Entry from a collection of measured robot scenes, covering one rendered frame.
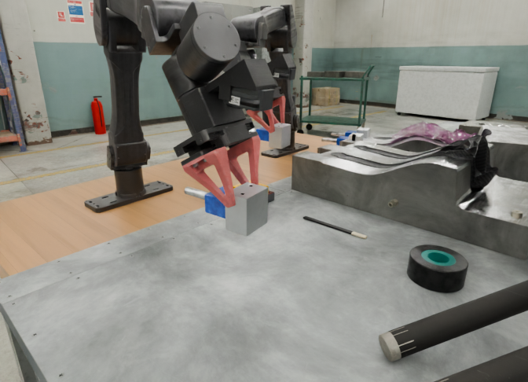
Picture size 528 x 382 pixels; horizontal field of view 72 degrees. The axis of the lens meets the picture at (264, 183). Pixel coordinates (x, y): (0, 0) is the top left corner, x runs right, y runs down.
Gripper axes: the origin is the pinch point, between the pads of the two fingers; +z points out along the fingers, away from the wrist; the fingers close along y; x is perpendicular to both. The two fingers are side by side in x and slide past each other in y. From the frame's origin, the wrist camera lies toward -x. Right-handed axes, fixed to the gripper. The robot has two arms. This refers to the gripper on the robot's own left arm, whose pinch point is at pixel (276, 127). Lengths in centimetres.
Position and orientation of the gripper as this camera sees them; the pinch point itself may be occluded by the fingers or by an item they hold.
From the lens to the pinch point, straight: 92.8
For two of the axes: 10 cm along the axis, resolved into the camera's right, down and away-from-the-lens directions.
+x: -7.6, 3.0, 5.8
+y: 5.1, -3.0, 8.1
